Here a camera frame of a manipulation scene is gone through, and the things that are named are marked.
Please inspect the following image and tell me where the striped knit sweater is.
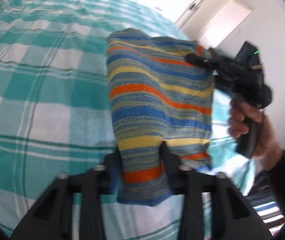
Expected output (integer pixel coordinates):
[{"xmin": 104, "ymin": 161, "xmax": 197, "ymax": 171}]
[{"xmin": 107, "ymin": 29, "xmax": 215, "ymax": 206}]

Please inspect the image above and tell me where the person's right hand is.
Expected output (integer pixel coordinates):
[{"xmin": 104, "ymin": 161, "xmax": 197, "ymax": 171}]
[{"xmin": 229, "ymin": 99, "xmax": 283, "ymax": 171}]

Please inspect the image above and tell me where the white door with handle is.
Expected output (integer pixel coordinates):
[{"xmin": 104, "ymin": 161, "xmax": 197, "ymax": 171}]
[{"xmin": 175, "ymin": 0, "xmax": 229, "ymax": 29}]

